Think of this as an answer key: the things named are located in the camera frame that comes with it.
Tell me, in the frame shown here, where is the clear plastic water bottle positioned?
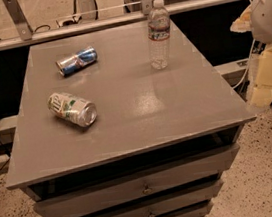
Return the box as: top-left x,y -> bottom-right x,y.
147,0 -> 171,70

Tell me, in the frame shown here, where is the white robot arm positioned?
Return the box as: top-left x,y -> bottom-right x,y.
230,0 -> 272,107

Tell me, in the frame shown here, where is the top grey drawer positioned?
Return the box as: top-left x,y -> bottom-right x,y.
34,143 -> 240,217

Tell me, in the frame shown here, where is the grey drawer cabinet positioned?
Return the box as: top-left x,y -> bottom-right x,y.
0,7 -> 271,217

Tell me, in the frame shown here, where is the blue silver soda can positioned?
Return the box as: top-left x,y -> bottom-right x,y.
56,46 -> 98,77

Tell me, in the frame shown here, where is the white green soda can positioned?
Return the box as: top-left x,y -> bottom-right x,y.
47,92 -> 98,127

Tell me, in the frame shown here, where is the middle grey drawer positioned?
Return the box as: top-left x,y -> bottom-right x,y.
83,177 -> 222,217

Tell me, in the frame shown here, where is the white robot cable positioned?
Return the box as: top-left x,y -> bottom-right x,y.
219,0 -> 265,91

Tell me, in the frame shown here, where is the metal railing frame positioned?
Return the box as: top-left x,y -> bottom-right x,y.
0,0 -> 272,54

